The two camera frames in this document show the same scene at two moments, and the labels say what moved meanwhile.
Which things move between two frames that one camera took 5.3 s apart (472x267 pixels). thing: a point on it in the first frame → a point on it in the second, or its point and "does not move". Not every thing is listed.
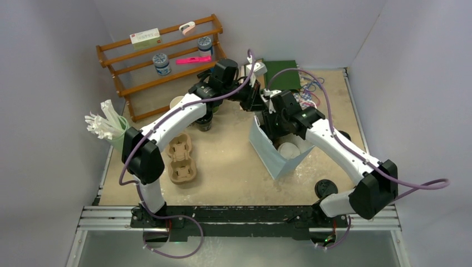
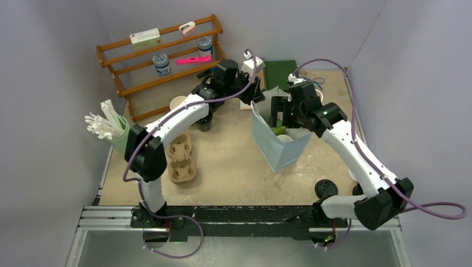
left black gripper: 253,98 does not move
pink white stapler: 186,28 does not move
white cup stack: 175,101 does not move
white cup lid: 289,151 → 285,138
